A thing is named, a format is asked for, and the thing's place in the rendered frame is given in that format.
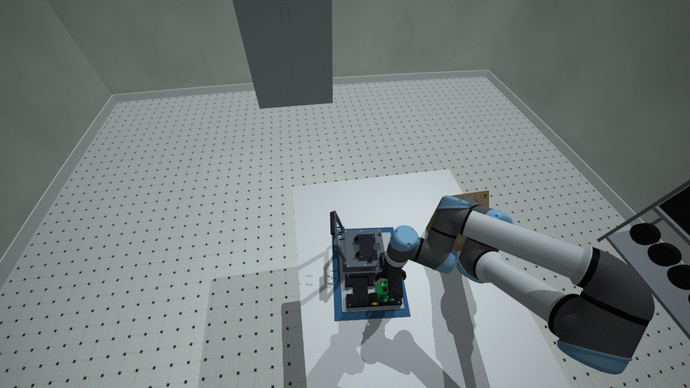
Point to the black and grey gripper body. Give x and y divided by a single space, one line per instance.
384 263

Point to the green circuit board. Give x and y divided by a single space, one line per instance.
382 292

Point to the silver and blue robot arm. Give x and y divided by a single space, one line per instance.
600 328

